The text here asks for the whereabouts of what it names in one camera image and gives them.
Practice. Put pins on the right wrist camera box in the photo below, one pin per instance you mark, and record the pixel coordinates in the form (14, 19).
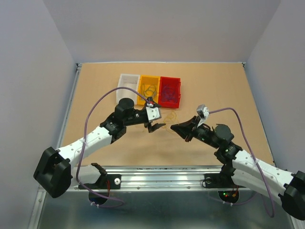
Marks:
(203, 114)

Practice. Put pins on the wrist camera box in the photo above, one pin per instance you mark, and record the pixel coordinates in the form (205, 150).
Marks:
(153, 112)
(203, 114)

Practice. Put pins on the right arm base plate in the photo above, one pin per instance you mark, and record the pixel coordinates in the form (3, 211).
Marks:
(217, 180)

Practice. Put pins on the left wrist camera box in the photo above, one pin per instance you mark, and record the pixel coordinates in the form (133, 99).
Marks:
(153, 112)

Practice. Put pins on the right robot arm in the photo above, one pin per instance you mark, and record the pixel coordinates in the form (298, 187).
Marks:
(234, 157)

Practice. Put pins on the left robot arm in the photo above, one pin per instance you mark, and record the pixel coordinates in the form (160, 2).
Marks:
(59, 169)

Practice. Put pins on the red plastic bin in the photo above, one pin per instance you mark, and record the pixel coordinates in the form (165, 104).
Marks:
(169, 92)

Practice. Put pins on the yellow plastic bin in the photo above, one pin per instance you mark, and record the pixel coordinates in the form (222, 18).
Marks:
(149, 86)

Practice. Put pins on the aluminium mounting rail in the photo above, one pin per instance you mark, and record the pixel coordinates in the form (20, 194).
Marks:
(140, 179)

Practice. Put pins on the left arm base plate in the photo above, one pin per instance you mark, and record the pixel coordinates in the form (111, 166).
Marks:
(114, 180)

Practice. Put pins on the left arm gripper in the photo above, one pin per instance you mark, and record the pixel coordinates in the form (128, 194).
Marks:
(150, 128)

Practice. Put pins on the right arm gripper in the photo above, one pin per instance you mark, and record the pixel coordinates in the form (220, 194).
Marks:
(185, 129)

